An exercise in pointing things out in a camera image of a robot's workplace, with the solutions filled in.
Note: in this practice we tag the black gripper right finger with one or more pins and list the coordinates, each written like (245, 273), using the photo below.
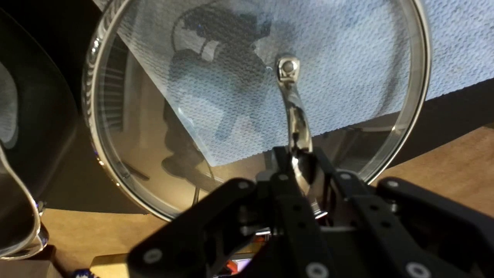
(411, 232)

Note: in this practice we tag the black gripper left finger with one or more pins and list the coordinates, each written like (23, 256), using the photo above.
(247, 236)

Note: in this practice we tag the blue cloth towel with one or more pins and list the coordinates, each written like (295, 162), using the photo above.
(463, 46)

